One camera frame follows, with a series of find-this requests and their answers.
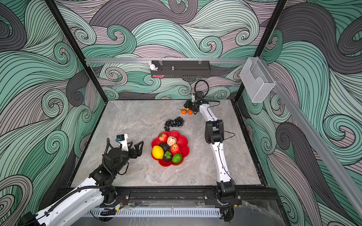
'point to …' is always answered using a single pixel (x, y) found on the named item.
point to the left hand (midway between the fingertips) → (138, 141)
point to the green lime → (177, 157)
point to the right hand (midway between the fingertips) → (185, 105)
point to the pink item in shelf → (158, 76)
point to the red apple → (175, 149)
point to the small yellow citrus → (187, 108)
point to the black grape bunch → (178, 122)
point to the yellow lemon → (158, 152)
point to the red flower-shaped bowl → (167, 160)
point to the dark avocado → (165, 147)
